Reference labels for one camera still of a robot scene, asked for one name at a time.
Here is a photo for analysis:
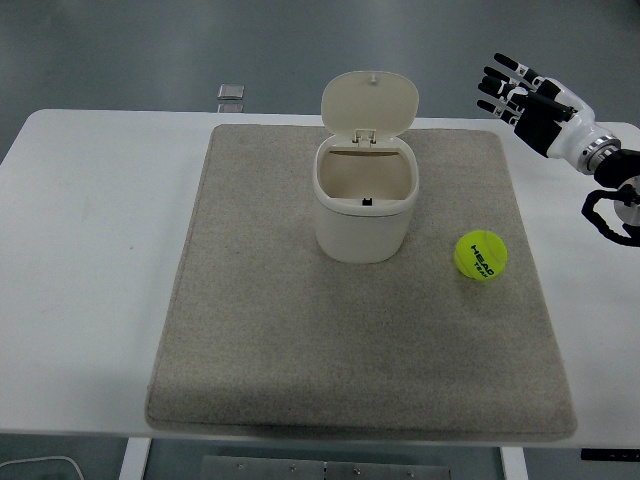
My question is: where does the cream lidded plastic bin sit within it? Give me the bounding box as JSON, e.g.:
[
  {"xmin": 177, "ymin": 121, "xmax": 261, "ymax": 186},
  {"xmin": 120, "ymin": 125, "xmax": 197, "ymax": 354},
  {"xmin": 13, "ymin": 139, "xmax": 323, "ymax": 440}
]
[{"xmin": 312, "ymin": 71, "xmax": 420, "ymax": 264}]

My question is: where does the white cable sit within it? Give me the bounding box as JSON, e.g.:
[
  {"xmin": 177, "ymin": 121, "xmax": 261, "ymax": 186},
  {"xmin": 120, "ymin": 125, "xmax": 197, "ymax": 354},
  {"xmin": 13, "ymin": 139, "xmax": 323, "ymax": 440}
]
[{"xmin": 0, "ymin": 455, "xmax": 85, "ymax": 480}]

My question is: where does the grey metal plate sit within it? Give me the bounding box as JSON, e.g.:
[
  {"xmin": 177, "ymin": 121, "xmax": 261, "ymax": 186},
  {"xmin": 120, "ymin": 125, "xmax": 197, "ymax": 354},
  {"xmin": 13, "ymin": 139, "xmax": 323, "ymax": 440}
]
[{"xmin": 200, "ymin": 455, "xmax": 450, "ymax": 480}]

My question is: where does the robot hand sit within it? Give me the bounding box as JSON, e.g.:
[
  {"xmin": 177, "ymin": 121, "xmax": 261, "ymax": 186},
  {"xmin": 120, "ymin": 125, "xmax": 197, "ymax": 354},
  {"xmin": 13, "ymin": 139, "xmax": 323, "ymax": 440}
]
[{"xmin": 476, "ymin": 52, "xmax": 622, "ymax": 175}]

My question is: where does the beige fabric mat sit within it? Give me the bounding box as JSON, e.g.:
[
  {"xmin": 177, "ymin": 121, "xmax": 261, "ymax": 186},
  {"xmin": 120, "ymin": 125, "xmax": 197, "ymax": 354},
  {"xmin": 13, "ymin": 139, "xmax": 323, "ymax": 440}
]
[{"xmin": 144, "ymin": 123, "xmax": 578, "ymax": 435}]

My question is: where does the black table control panel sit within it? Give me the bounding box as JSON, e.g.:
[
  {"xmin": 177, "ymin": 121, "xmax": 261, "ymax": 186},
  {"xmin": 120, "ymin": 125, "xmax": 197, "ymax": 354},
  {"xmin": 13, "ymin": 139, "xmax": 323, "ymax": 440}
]
[{"xmin": 580, "ymin": 448, "xmax": 640, "ymax": 461}]

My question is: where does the yellow-green tennis ball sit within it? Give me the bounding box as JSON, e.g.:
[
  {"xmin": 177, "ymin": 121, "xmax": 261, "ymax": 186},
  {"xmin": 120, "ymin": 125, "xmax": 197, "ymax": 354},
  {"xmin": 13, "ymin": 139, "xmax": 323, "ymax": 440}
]
[{"xmin": 453, "ymin": 228, "xmax": 509, "ymax": 284}]

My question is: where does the white table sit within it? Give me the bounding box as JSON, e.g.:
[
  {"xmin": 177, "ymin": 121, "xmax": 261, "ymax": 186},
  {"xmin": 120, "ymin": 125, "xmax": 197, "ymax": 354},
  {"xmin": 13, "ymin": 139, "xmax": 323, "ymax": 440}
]
[{"xmin": 0, "ymin": 109, "xmax": 640, "ymax": 480}]

